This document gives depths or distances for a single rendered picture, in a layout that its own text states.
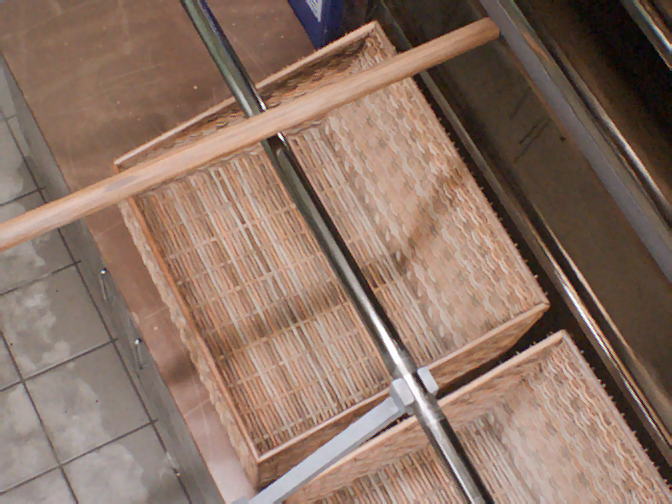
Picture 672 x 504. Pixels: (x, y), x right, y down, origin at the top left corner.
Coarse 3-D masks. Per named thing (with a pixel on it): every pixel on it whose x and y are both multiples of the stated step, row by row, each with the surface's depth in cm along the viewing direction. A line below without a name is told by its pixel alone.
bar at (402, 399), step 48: (192, 0) 159; (240, 96) 154; (288, 144) 152; (288, 192) 150; (336, 240) 146; (384, 336) 141; (432, 384) 140; (432, 432) 137; (288, 480) 150; (480, 480) 135
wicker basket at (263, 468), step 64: (320, 64) 201; (192, 128) 199; (320, 128) 220; (384, 128) 204; (192, 192) 212; (256, 192) 213; (320, 192) 214; (384, 192) 210; (448, 192) 194; (192, 256) 208; (256, 256) 209; (320, 256) 210; (384, 256) 210; (448, 256) 199; (512, 256) 183; (192, 320) 187; (320, 320) 204; (448, 320) 203; (512, 320) 180; (256, 384) 199; (320, 384) 200; (384, 384) 201; (448, 384) 194; (256, 448) 180
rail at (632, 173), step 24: (504, 0) 131; (528, 24) 129; (552, 48) 128; (552, 72) 128; (576, 72) 127; (576, 96) 126; (600, 120) 124; (600, 144) 125; (624, 144) 124; (624, 168) 123; (648, 192) 121; (648, 216) 122
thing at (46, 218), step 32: (480, 32) 156; (384, 64) 152; (416, 64) 153; (320, 96) 150; (352, 96) 151; (256, 128) 147; (288, 128) 149; (160, 160) 144; (192, 160) 145; (96, 192) 142; (128, 192) 143; (0, 224) 140; (32, 224) 140; (64, 224) 142
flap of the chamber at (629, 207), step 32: (480, 0) 134; (544, 0) 134; (576, 0) 135; (608, 0) 136; (512, 32) 131; (576, 32) 132; (608, 32) 134; (640, 32) 135; (576, 64) 130; (608, 64) 131; (640, 64) 132; (544, 96) 130; (608, 96) 129; (640, 96) 130; (576, 128) 127; (640, 128) 128; (640, 160) 126; (640, 224) 123
